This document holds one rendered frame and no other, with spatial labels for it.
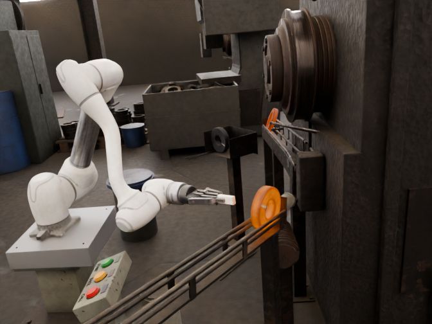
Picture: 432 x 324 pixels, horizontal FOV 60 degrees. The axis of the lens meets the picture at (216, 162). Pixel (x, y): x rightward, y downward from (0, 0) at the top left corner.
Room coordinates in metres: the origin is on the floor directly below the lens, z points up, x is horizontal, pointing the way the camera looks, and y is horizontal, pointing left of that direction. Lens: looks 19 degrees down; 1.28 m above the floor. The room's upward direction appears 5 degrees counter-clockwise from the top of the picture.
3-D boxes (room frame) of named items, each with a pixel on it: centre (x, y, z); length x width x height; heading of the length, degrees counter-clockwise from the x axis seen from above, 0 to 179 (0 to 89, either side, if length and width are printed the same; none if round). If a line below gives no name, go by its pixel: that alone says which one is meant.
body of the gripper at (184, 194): (1.35, 0.10, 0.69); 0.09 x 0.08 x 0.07; 53
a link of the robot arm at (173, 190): (1.40, 0.16, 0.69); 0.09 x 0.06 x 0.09; 143
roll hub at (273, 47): (1.66, -0.27, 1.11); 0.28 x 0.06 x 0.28; 178
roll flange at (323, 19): (1.65, -0.45, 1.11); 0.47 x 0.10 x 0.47; 178
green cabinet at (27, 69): (4.65, 2.26, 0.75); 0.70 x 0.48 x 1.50; 178
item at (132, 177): (2.38, 0.58, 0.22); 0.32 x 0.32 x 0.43
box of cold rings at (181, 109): (4.43, 0.21, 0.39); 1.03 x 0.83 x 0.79; 92
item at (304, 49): (1.66, -0.37, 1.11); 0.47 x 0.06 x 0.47; 178
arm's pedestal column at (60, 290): (1.68, 0.81, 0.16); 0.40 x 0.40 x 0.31; 85
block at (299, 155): (1.42, -0.38, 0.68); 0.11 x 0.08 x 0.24; 88
